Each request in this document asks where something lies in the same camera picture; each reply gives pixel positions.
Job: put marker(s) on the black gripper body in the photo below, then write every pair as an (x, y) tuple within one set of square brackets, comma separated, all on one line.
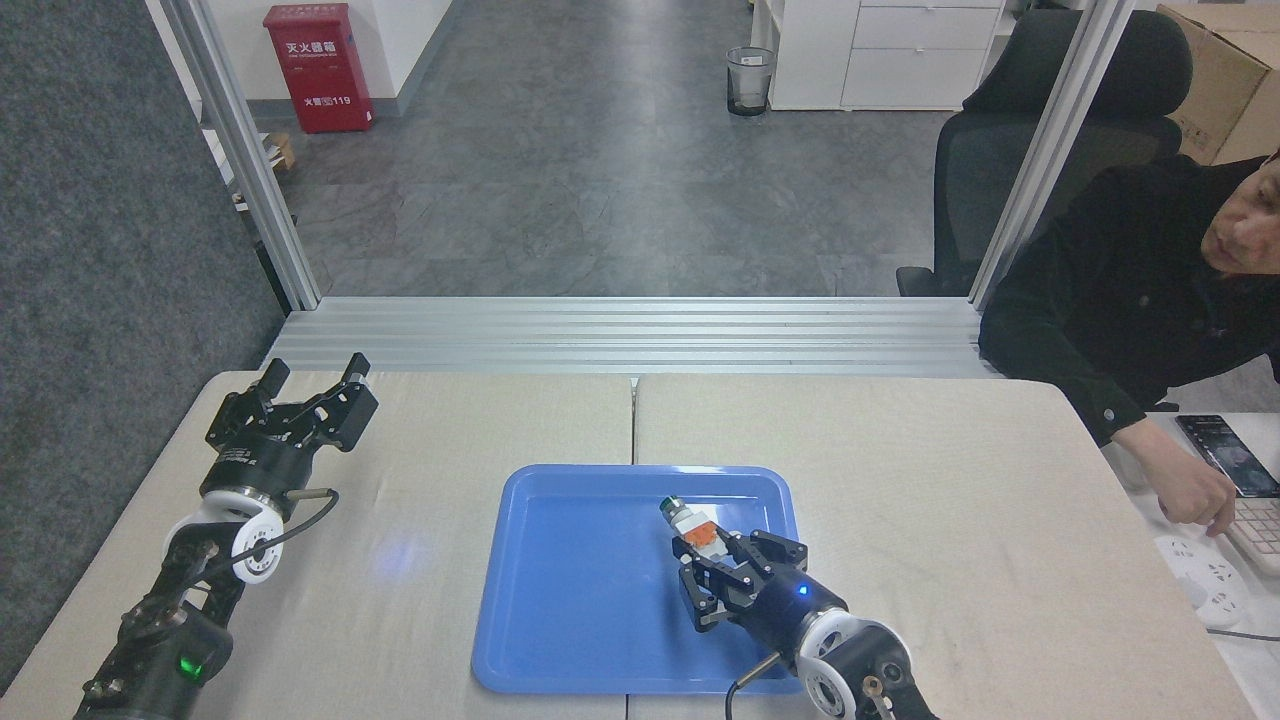
[(255, 465), (790, 605)]

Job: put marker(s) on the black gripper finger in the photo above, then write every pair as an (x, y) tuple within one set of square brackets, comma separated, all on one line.
[(245, 415), (335, 415), (715, 595), (775, 552)]

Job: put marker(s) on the white orange switch part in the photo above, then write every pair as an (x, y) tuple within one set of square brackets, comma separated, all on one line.
[(690, 522)]

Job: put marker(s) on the blue plastic tray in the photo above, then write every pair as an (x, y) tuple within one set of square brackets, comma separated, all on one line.
[(580, 600)]

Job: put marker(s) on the person's hand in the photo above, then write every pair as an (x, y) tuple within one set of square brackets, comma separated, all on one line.
[(1190, 490)]

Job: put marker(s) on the grey felt partition panel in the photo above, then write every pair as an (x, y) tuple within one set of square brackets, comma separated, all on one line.
[(110, 280)]

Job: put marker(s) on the small brown box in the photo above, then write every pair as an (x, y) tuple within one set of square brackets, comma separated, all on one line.
[(282, 150)]

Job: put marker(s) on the red fire extinguisher box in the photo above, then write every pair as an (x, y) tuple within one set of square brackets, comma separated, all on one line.
[(318, 70)]

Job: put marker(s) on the white power strip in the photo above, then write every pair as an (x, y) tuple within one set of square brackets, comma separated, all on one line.
[(1205, 585)]

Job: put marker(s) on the person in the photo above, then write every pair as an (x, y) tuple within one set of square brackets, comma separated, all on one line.
[(1110, 300)]

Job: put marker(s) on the black office chair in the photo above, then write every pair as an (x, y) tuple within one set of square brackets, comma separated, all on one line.
[(985, 180)]

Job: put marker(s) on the black smartphone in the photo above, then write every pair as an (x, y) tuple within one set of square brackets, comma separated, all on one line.
[(1230, 455)]

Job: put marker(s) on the grey mesh trash bin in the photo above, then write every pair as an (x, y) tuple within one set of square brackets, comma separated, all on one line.
[(750, 80)]

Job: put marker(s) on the white keyboard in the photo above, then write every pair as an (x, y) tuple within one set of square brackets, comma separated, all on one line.
[(1262, 535)]

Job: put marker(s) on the white drawer cabinet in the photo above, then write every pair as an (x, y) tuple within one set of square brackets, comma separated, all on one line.
[(900, 60)]

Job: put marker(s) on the large cardboard box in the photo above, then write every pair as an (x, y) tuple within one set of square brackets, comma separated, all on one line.
[(1225, 85)]

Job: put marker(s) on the silver aluminium post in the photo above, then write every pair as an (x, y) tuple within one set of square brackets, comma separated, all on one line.
[(1050, 150), (245, 160)]

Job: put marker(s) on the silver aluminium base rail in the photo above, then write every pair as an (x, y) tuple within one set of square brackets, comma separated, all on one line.
[(620, 335)]

